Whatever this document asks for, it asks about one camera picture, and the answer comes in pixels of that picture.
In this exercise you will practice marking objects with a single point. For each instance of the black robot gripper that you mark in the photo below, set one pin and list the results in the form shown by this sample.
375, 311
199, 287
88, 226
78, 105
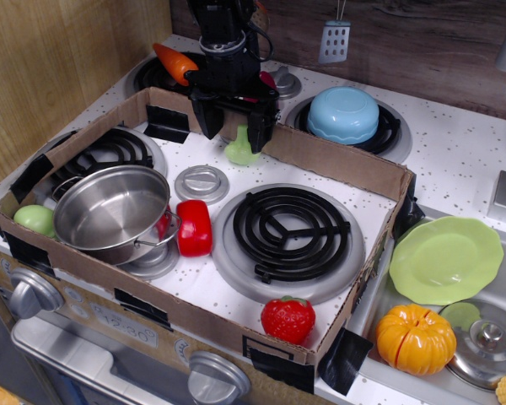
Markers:
232, 69

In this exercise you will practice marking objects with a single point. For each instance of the light green toy broccoli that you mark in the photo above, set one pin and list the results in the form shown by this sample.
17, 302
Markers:
239, 151

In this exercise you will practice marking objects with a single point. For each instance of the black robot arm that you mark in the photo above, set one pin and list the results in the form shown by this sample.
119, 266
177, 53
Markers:
226, 18

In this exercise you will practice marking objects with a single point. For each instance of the stainless steel pot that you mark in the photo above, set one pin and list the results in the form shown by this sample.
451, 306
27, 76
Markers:
117, 215

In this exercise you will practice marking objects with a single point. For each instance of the silver pot lid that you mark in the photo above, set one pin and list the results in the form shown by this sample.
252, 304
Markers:
480, 331

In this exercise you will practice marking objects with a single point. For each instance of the dark red toy vegetable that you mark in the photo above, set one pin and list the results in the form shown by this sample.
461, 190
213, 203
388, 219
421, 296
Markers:
267, 79

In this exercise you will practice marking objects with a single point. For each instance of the silver rear stove knob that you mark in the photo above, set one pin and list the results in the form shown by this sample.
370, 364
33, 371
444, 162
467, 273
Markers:
287, 84

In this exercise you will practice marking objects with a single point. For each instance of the silver centre stove knob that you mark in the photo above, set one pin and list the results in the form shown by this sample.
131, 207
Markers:
202, 182

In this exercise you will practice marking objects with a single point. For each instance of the orange toy carrot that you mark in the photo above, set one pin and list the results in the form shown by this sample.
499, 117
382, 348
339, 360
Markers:
176, 63

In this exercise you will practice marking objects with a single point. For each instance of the rear left black burner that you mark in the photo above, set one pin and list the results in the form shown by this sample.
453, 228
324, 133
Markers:
152, 73

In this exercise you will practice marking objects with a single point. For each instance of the black burner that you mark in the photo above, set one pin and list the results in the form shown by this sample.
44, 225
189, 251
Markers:
283, 240
152, 73
118, 146
392, 141

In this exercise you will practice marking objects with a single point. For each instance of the hanging slotted spoon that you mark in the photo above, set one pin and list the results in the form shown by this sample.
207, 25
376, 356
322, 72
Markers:
260, 17

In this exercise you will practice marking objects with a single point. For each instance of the light blue plastic bowl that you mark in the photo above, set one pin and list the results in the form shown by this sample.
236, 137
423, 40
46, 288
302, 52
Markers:
344, 115

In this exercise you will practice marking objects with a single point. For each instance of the front left black burner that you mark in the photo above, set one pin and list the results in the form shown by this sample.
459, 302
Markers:
118, 146

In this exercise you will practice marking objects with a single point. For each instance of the hanging grey spatula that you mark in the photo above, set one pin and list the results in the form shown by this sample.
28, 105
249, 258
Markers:
335, 37

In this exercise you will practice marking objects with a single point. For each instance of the red toy pepper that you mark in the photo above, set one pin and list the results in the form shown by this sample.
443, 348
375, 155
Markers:
195, 235

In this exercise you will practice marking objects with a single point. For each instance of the front right black burner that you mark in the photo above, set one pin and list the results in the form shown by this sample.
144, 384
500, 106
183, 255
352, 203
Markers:
283, 240

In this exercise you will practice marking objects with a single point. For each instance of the rear right black burner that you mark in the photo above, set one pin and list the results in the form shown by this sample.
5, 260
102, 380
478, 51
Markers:
392, 141

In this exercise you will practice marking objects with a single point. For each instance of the red toy strawberry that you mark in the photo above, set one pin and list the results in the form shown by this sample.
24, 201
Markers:
289, 319

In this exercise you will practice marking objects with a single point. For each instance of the brown cardboard fence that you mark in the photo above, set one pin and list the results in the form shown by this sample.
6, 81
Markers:
194, 298

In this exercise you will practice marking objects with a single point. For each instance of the green toy apple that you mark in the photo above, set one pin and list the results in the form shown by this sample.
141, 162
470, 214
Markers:
36, 218

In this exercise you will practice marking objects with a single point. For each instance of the green plastic plate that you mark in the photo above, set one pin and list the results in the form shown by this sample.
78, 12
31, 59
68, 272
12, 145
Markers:
446, 260

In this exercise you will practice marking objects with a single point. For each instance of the silver right oven knob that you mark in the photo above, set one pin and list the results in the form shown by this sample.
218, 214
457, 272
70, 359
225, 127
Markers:
215, 380

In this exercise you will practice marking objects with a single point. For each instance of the silver oven knob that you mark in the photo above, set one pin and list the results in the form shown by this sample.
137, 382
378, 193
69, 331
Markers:
32, 294
215, 380

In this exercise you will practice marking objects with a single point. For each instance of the silver left oven knob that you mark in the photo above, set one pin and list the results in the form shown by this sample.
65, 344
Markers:
32, 294

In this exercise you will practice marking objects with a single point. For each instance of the orange toy pumpkin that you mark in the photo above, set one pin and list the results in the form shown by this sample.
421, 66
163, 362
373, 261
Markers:
415, 340

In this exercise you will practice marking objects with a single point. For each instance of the silver oven door handle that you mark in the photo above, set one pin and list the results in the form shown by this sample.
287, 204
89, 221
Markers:
96, 369

